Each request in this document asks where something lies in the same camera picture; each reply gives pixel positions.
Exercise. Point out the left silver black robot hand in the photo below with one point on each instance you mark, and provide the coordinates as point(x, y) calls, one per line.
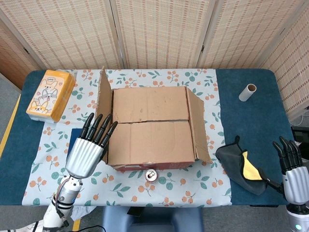
point(83, 157)

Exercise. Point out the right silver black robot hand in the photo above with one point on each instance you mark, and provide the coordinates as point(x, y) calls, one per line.
point(297, 186)

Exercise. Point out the red cardboard box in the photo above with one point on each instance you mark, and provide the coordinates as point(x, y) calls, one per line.
point(149, 140)

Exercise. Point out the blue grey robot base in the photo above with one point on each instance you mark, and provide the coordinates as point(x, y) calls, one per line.
point(152, 221)

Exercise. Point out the dark blue rectangular box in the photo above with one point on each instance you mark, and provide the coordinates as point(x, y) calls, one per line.
point(72, 139)

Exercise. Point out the black box on floor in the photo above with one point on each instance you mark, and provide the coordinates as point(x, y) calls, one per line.
point(301, 133)

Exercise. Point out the crumpled pale blue paper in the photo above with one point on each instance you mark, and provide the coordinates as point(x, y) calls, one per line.
point(83, 211)

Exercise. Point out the orange corgi print tissue pack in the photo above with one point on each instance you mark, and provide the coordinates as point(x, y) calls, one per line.
point(48, 96)

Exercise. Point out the red soda can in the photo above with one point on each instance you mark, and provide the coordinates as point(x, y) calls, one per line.
point(151, 175)

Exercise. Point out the grey and yellow cloth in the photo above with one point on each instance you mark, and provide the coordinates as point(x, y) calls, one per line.
point(229, 159)

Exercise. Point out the floral print tablecloth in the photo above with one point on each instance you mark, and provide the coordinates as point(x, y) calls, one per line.
point(169, 193)

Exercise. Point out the grey cardboard tube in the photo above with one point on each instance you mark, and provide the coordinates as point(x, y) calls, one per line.
point(246, 93)

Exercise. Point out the woven bamboo screen panel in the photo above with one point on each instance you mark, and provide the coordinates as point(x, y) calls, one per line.
point(67, 31)
point(294, 72)
point(164, 31)
point(241, 31)
point(12, 53)

